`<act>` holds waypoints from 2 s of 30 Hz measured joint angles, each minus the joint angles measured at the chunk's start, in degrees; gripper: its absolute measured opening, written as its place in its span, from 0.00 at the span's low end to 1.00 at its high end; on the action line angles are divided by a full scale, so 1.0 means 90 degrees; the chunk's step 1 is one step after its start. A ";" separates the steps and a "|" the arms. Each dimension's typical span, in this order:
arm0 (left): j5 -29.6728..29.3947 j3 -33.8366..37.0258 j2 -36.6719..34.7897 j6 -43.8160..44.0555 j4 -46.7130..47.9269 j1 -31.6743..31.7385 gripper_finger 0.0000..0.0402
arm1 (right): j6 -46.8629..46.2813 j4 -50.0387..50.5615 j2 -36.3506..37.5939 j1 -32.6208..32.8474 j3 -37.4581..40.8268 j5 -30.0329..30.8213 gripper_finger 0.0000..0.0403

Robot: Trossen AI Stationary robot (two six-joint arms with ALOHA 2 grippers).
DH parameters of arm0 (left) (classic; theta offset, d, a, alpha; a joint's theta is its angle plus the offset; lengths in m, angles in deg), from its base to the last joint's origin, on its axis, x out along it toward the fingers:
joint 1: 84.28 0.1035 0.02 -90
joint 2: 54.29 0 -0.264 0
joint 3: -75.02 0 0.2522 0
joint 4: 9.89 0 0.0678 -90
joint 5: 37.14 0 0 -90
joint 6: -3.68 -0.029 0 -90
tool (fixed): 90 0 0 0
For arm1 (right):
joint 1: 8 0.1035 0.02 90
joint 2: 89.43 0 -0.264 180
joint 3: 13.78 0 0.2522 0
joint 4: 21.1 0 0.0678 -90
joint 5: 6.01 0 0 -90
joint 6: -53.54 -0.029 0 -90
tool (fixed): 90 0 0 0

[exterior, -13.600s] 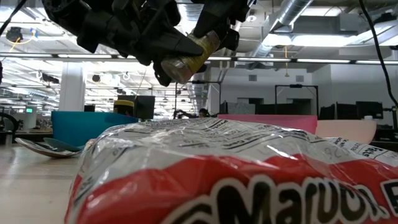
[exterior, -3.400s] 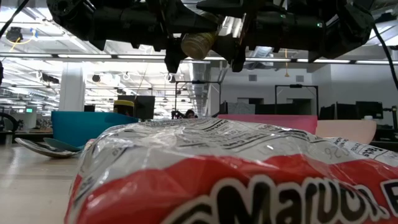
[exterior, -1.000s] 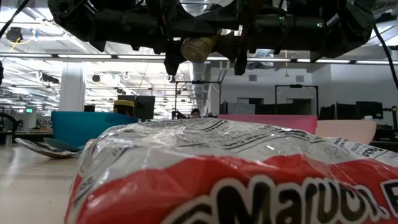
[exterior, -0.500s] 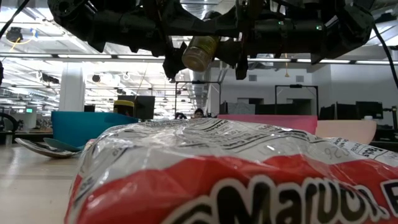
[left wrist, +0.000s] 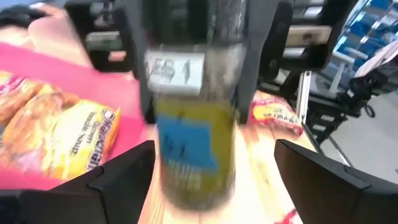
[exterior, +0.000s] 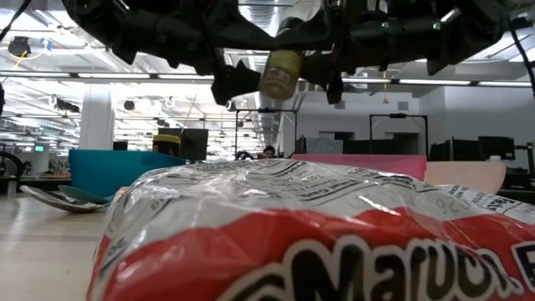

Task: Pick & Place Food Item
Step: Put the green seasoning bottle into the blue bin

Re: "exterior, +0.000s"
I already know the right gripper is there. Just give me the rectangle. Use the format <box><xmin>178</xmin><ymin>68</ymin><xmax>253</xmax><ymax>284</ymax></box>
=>
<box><xmin>288</xmin><ymin>0</ymin><xmax>423</xmax><ymax>105</ymax></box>

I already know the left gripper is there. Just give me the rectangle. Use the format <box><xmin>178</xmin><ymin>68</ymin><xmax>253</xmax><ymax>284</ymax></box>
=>
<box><xmin>166</xmin><ymin>0</ymin><xmax>289</xmax><ymax>105</ymax></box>

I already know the clear herb spice jar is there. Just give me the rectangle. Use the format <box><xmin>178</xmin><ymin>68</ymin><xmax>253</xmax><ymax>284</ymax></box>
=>
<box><xmin>257</xmin><ymin>16</ymin><xmax>313</xmax><ymax>100</ymax></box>

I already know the brown yellow-lid spice jar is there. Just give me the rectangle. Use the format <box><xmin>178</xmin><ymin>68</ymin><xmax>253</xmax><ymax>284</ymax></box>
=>
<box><xmin>152</xmin><ymin>133</ymin><xmax>181</xmax><ymax>157</ymax></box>

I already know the person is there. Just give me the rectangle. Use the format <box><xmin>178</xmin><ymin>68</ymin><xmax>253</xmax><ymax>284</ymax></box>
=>
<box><xmin>236</xmin><ymin>145</ymin><xmax>277</xmax><ymax>161</ymax></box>

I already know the large black background monitor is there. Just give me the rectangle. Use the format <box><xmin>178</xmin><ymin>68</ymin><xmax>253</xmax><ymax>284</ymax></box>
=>
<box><xmin>158</xmin><ymin>128</ymin><xmax>209</xmax><ymax>162</ymax></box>

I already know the long LED light bar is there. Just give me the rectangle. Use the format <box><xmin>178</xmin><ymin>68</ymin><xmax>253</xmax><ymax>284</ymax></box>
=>
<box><xmin>0</xmin><ymin>70</ymin><xmax>535</xmax><ymax>88</ymax></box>

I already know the red plastic bin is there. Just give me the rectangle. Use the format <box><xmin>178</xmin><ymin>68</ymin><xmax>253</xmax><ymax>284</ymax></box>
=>
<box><xmin>292</xmin><ymin>153</ymin><xmax>427</xmax><ymax>181</ymax></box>

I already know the white pillar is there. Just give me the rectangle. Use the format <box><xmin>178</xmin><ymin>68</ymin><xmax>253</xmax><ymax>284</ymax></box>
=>
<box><xmin>79</xmin><ymin>83</ymin><xmax>115</xmax><ymax>151</ymax></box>

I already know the blue plastic bin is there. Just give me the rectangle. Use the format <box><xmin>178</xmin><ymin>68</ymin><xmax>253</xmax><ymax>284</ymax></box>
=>
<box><xmin>69</xmin><ymin>149</ymin><xmax>187</xmax><ymax>198</ymax></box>

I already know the red white ramen packet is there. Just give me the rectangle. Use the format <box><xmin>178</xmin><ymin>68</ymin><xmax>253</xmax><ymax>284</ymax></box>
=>
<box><xmin>85</xmin><ymin>158</ymin><xmax>535</xmax><ymax>301</ymax></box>

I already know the black ceiling device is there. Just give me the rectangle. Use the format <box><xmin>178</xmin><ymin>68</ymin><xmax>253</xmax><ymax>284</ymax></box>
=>
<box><xmin>8</xmin><ymin>36</ymin><xmax>33</xmax><ymax>58</ymax></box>

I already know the silver metal spoon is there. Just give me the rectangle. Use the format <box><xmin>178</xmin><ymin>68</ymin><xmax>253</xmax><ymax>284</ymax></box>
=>
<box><xmin>19</xmin><ymin>185</ymin><xmax>110</xmax><ymax>213</ymax></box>

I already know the black background stand frame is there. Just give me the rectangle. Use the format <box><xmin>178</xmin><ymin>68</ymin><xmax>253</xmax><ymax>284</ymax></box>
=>
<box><xmin>369</xmin><ymin>113</ymin><xmax>430</xmax><ymax>156</ymax></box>
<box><xmin>236</xmin><ymin>109</ymin><xmax>298</xmax><ymax>160</ymax></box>

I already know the ribbed silver air duct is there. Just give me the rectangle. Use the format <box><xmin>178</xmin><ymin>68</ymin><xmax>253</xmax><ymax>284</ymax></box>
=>
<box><xmin>237</xmin><ymin>0</ymin><xmax>323</xmax><ymax>147</ymax></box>

